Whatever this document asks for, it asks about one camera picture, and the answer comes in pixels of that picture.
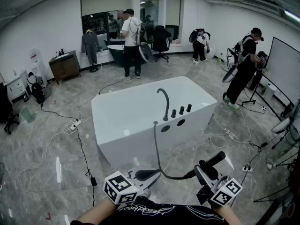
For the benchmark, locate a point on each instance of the black clothes stand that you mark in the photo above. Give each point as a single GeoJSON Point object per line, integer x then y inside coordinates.
{"type": "Point", "coordinates": [94, 69]}

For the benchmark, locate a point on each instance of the beige roller blind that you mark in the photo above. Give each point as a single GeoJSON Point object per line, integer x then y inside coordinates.
{"type": "Point", "coordinates": [173, 7]}
{"type": "Point", "coordinates": [105, 2]}

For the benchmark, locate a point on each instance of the white power strip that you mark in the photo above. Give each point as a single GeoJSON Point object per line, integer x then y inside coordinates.
{"type": "Point", "coordinates": [263, 109]}
{"type": "Point", "coordinates": [248, 169]}
{"type": "Point", "coordinates": [77, 123]}

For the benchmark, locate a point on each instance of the grey oval lid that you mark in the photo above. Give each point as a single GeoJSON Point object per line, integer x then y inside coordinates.
{"type": "Point", "coordinates": [194, 36]}
{"type": "Point", "coordinates": [145, 53]}
{"type": "Point", "coordinates": [282, 125]}
{"type": "Point", "coordinates": [229, 74]}

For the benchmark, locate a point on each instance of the black swivel chair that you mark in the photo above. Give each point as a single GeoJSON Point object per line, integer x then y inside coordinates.
{"type": "Point", "coordinates": [5, 107]}

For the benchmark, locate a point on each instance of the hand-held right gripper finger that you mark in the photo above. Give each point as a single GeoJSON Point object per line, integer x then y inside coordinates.
{"type": "Point", "coordinates": [207, 178]}
{"type": "Point", "coordinates": [227, 161]}

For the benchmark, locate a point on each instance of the brown wooden vanity cabinet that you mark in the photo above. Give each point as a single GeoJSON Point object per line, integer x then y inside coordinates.
{"type": "Point", "coordinates": [65, 67]}

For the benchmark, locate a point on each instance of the white drawer cabinet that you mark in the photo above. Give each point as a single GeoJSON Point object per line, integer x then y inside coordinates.
{"type": "Point", "coordinates": [16, 88]}

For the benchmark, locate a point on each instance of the dark green bathtub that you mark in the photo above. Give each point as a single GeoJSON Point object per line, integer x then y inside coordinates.
{"type": "Point", "coordinates": [116, 53]}

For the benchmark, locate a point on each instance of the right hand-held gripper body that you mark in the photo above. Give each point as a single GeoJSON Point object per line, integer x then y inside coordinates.
{"type": "Point", "coordinates": [226, 194]}

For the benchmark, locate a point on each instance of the white toilet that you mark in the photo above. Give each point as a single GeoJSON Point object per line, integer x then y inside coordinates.
{"type": "Point", "coordinates": [227, 60]}

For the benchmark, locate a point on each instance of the person's black printed shirt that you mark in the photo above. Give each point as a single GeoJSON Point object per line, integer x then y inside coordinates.
{"type": "Point", "coordinates": [164, 214]}

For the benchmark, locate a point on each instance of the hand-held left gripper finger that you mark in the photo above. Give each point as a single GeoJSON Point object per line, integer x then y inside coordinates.
{"type": "Point", "coordinates": [145, 168]}
{"type": "Point", "coordinates": [148, 183]}

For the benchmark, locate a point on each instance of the person's left forearm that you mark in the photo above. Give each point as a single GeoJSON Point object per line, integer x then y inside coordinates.
{"type": "Point", "coordinates": [98, 212]}

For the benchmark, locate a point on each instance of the white round pedestal basin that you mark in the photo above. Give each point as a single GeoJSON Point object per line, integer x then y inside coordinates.
{"type": "Point", "coordinates": [211, 51]}

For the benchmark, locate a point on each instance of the grey hanging robe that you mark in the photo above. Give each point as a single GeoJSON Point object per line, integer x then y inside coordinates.
{"type": "Point", "coordinates": [90, 48]}

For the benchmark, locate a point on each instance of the translucent green bin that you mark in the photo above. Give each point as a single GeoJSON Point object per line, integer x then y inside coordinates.
{"type": "Point", "coordinates": [27, 115]}

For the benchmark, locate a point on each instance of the person's right forearm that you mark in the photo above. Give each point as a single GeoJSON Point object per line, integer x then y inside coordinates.
{"type": "Point", "coordinates": [228, 215]}

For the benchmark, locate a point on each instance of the black office chair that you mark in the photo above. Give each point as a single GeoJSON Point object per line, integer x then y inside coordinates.
{"type": "Point", "coordinates": [160, 39]}

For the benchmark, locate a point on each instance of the black power adapter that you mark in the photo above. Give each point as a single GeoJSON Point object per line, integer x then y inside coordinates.
{"type": "Point", "coordinates": [93, 181]}

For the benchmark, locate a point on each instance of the person's grey shoe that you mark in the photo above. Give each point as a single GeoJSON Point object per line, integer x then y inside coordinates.
{"type": "Point", "coordinates": [146, 193]}

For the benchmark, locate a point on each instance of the black curved tub faucet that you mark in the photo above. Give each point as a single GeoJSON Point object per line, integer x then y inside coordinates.
{"type": "Point", "coordinates": [167, 104]}

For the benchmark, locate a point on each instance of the dark glass window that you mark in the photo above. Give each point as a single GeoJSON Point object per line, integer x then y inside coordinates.
{"type": "Point", "coordinates": [100, 24]}

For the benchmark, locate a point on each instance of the white panel board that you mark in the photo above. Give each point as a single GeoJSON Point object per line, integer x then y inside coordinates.
{"type": "Point", "coordinates": [283, 67]}

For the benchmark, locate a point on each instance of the ceiling tube light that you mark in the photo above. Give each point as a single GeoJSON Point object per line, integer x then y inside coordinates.
{"type": "Point", "coordinates": [293, 15]}

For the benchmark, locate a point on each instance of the white water dispenser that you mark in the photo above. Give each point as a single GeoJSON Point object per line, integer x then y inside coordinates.
{"type": "Point", "coordinates": [35, 60]}

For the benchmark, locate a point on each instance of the white bathtub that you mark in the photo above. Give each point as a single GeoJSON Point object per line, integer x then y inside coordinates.
{"type": "Point", "coordinates": [131, 107]}

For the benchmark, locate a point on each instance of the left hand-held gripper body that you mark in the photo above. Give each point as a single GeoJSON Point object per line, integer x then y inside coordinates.
{"type": "Point", "coordinates": [119, 186]}

